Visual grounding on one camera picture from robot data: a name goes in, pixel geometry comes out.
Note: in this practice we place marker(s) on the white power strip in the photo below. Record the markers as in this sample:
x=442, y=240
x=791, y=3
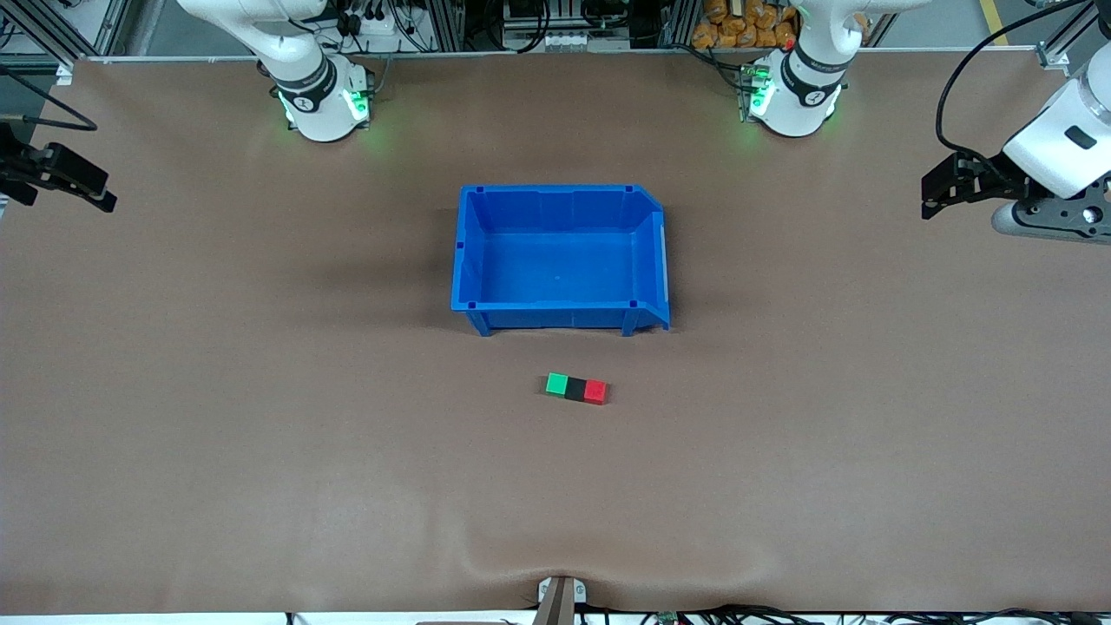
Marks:
x=373, y=35

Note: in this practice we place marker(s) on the black cube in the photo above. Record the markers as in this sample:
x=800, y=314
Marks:
x=576, y=388

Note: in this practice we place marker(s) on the brown table mat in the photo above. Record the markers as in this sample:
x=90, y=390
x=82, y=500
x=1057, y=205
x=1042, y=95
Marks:
x=555, y=503

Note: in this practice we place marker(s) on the metal clamp bracket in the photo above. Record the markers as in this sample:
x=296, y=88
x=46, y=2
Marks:
x=560, y=599

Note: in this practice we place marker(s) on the blue plastic storage bin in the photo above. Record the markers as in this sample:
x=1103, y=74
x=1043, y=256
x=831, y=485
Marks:
x=555, y=260

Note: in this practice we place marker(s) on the green cube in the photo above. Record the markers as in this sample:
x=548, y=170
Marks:
x=556, y=384

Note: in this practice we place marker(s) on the aluminium frame profile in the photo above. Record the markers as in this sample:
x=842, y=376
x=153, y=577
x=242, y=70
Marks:
x=52, y=26
x=1076, y=26

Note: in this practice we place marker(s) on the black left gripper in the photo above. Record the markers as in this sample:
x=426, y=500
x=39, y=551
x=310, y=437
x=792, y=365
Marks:
x=989, y=177

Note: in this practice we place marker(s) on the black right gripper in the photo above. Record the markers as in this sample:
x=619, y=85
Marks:
x=19, y=162

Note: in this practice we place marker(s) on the orange bag pile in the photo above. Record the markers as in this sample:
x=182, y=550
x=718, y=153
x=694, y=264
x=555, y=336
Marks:
x=746, y=26

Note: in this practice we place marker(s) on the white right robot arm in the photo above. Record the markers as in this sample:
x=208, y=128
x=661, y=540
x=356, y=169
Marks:
x=317, y=108

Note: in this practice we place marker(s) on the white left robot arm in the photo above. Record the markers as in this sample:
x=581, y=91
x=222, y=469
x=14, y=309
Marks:
x=794, y=104

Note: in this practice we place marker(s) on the red cube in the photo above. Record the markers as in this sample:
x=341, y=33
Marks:
x=595, y=392

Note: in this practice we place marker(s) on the metal table corner bracket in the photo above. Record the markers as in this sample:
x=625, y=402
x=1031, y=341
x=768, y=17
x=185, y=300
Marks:
x=1053, y=56
x=64, y=73

